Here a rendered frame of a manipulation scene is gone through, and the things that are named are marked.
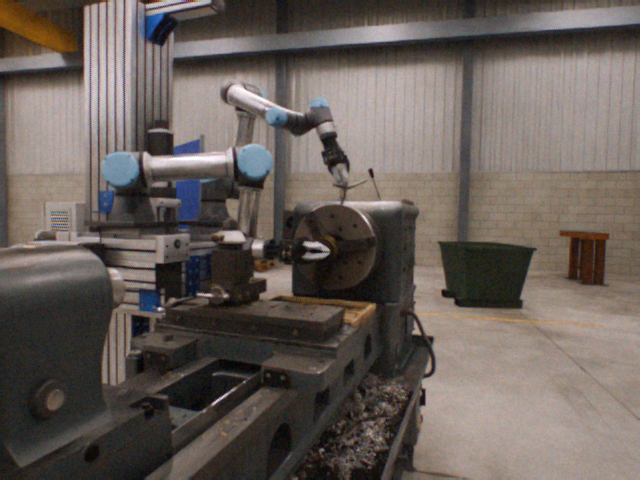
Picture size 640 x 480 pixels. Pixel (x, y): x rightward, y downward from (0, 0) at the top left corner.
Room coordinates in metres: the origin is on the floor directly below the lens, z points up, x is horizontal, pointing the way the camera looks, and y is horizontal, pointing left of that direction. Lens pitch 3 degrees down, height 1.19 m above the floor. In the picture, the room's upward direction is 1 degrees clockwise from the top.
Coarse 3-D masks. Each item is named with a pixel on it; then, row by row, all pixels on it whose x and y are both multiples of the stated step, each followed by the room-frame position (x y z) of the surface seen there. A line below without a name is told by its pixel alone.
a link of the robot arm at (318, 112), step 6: (312, 102) 1.74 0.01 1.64; (318, 102) 1.73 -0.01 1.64; (324, 102) 1.74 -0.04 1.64; (312, 108) 1.74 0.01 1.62; (318, 108) 1.73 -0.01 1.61; (324, 108) 1.73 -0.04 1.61; (306, 114) 1.77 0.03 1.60; (312, 114) 1.75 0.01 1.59; (318, 114) 1.73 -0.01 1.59; (324, 114) 1.73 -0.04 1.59; (330, 114) 1.74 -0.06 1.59; (312, 120) 1.76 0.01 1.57; (318, 120) 1.73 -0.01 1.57; (324, 120) 1.72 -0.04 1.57; (330, 120) 1.73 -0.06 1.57
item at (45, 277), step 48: (0, 288) 0.42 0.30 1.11; (48, 288) 0.46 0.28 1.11; (96, 288) 0.51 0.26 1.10; (0, 336) 0.41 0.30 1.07; (48, 336) 0.45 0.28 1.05; (96, 336) 0.51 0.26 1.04; (0, 384) 0.41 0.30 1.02; (48, 384) 0.45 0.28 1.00; (96, 384) 0.52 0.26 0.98; (0, 432) 0.42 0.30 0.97; (48, 432) 0.45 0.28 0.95; (96, 432) 0.48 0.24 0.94; (144, 432) 0.54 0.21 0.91
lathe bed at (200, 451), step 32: (128, 384) 0.82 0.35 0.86; (160, 384) 0.81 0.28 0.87; (192, 384) 0.87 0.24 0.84; (224, 384) 0.94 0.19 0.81; (256, 384) 0.85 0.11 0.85; (352, 384) 1.25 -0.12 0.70; (192, 416) 0.73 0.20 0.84; (224, 416) 0.68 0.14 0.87; (256, 416) 0.68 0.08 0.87; (288, 416) 0.84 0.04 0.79; (320, 416) 1.01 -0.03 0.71; (192, 448) 0.58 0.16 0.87; (224, 448) 0.59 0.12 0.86; (256, 448) 0.71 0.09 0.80; (288, 448) 0.85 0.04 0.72
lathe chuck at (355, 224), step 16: (320, 208) 1.59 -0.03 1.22; (336, 208) 1.57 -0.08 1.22; (352, 208) 1.56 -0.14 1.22; (304, 224) 1.61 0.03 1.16; (336, 224) 1.57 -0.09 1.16; (352, 224) 1.55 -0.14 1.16; (368, 224) 1.53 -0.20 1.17; (352, 256) 1.55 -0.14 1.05; (368, 256) 1.53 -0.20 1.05; (304, 272) 1.61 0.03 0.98; (336, 272) 1.57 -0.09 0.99; (352, 272) 1.55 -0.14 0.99; (368, 272) 1.53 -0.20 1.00; (336, 288) 1.57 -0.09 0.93
